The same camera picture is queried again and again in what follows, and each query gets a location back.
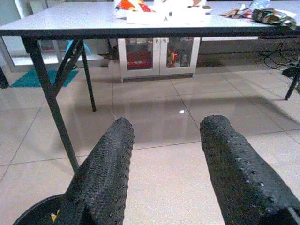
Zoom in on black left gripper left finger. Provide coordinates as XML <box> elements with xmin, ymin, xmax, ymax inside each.
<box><xmin>57</xmin><ymin>117</ymin><xmax>135</xmax><ymax>225</ymax></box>

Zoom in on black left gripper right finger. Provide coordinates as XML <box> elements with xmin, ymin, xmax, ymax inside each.
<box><xmin>200</xmin><ymin>114</ymin><xmax>300</xmax><ymax>225</ymax></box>

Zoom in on dark snack packet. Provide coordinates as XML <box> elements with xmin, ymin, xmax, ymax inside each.
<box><xmin>252</xmin><ymin>8</ymin><xmax>297</xmax><ymax>30</ymax></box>

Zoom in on red yellow snack bag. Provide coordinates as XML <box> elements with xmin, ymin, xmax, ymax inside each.
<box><xmin>114</xmin><ymin>0</ymin><xmax>157</xmax><ymax>18</ymax></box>

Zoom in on black rubbish bin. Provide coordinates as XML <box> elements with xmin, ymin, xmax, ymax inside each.
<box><xmin>13</xmin><ymin>194</ymin><xmax>71</xmax><ymax>225</ymax></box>

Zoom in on black tripod stand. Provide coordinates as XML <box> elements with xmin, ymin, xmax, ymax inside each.
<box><xmin>282</xmin><ymin>67</ymin><xmax>300</xmax><ymax>101</ymax></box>

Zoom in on teal floor mat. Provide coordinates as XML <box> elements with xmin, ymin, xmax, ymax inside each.
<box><xmin>10</xmin><ymin>69</ymin><xmax>79</xmax><ymax>88</ymax></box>

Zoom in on white glass door cabinet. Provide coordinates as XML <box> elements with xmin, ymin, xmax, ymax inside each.
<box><xmin>117</xmin><ymin>37</ymin><xmax>201</xmax><ymax>83</ymax></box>

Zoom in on teal plastic stand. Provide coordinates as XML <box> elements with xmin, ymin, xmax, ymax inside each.
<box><xmin>64</xmin><ymin>39</ymin><xmax>91</xmax><ymax>56</ymax></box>

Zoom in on white open shelf unit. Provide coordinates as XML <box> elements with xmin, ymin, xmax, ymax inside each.
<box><xmin>0</xmin><ymin>36</ymin><xmax>111</xmax><ymax>72</ymax></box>

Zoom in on grey folding table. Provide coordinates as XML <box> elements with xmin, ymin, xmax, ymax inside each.
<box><xmin>0</xmin><ymin>0</ymin><xmax>300</xmax><ymax>174</ymax></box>

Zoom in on brown cardboard piece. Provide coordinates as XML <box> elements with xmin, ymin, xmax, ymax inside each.
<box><xmin>220</xmin><ymin>8</ymin><xmax>253</xmax><ymax>19</ymax></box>

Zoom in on white printed carton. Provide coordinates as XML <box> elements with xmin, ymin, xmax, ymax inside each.
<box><xmin>153</xmin><ymin>0</ymin><xmax>213</xmax><ymax>24</ymax></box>

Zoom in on clear plastic bag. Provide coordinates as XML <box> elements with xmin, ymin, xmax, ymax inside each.
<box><xmin>249</xmin><ymin>0</ymin><xmax>272</xmax><ymax>9</ymax></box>

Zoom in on black floor cables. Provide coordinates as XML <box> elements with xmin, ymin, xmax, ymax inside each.
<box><xmin>259</xmin><ymin>41</ymin><xmax>300</xmax><ymax>71</ymax></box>

